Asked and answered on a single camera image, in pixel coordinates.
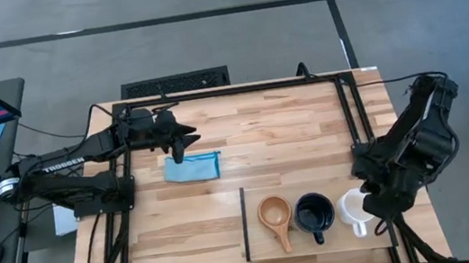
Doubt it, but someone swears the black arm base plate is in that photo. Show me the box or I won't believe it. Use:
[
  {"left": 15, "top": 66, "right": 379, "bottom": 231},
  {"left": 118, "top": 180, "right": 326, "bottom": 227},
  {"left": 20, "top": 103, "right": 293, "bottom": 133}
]
[
  {"left": 69, "top": 175, "right": 140, "bottom": 220},
  {"left": 348, "top": 139, "right": 380, "bottom": 167}
]

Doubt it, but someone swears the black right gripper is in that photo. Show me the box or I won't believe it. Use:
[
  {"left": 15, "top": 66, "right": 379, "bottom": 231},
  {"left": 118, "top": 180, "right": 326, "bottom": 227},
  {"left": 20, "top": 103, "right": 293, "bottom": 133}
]
[{"left": 358, "top": 173, "right": 420, "bottom": 225}]

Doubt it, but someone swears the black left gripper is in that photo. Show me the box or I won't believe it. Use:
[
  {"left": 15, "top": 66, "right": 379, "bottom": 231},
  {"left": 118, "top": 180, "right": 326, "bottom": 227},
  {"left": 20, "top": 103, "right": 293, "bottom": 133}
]
[{"left": 121, "top": 100, "right": 204, "bottom": 172}]

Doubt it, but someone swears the light blue cloth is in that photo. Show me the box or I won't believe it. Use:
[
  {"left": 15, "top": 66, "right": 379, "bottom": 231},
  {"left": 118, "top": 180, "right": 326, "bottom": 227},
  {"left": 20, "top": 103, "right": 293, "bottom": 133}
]
[{"left": 161, "top": 150, "right": 224, "bottom": 187}]

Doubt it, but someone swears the small wooden cup with handle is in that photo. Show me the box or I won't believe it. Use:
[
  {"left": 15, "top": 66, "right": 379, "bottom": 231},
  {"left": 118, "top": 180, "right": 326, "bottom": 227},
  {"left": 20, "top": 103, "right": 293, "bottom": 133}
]
[{"left": 255, "top": 193, "right": 299, "bottom": 258}]

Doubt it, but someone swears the white mug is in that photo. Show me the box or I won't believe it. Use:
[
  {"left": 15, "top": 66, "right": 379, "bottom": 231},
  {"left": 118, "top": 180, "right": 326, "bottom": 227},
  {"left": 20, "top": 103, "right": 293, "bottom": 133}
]
[{"left": 334, "top": 186, "right": 379, "bottom": 241}]

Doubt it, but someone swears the thin black cable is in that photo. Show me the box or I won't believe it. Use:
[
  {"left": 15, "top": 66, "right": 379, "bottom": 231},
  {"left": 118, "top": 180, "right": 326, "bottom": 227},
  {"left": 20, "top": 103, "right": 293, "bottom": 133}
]
[{"left": 17, "top": 113, "right": 87, "bottom": 147}]

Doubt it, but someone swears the white box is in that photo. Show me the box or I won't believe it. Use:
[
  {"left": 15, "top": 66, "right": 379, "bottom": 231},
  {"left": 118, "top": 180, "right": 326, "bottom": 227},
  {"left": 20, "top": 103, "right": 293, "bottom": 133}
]
[{"left": 52, "top": 202, "right": 81, "bottom": 238}]

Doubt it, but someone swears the dark blue mug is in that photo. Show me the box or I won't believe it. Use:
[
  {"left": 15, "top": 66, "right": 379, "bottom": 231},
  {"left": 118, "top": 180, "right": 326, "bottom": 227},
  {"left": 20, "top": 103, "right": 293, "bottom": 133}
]
[{"left": 290, "top": 189, "right": 340, "bottom": 249}]

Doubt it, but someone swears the light wooden board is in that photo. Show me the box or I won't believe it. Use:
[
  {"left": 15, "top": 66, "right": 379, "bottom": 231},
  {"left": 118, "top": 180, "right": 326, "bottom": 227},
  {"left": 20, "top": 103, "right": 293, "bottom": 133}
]
[{"left": 237, "top": 168, "right": 400, "bottom": 263}]

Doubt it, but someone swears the black aluminium table frame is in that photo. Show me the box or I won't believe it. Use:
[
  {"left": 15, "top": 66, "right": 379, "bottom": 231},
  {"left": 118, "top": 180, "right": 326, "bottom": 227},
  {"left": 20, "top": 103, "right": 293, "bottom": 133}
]
[{"left": 32, "top": 58, "right": 462, "bottom": 263}]

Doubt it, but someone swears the thick black cable loop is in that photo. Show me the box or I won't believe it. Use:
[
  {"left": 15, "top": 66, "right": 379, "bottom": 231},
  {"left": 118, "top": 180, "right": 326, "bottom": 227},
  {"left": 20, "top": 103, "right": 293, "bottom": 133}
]
[{"left": 295, "top": 60, "right": 315, "bottom": 84}]

